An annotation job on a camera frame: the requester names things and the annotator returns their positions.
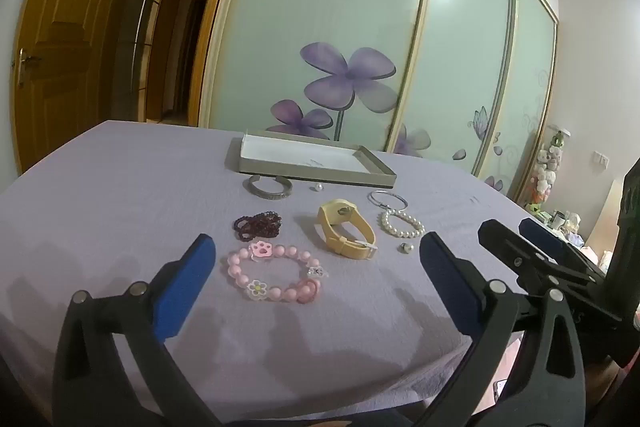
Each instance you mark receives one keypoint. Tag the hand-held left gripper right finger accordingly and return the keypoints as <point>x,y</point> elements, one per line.
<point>445,287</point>

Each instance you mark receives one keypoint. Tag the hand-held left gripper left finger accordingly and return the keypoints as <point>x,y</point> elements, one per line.
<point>185,287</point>

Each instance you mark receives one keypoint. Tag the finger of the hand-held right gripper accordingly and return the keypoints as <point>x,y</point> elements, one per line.
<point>505,244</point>
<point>545,239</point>

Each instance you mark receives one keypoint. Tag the yellow watch band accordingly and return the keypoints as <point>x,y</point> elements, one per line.
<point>350,247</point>

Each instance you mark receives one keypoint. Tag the grey cardboard box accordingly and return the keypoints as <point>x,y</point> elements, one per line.
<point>300,157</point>

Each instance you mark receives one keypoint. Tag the person's right forearm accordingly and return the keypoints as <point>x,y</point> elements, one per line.
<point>602,392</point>

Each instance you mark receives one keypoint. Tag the beige wooden board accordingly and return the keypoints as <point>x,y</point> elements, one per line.
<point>607,217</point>

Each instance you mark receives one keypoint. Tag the plush toy bouquet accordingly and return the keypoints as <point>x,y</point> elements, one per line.
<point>547,162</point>

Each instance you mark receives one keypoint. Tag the thin silver bangle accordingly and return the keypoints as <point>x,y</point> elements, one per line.
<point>370,197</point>

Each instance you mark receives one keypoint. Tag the grey cuff bangle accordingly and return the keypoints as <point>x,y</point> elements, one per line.
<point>270,196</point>

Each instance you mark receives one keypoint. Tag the wooden door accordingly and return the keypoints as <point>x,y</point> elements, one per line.
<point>65,57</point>

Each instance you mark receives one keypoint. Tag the white wall socket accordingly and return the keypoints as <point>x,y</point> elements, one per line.
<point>601,158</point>

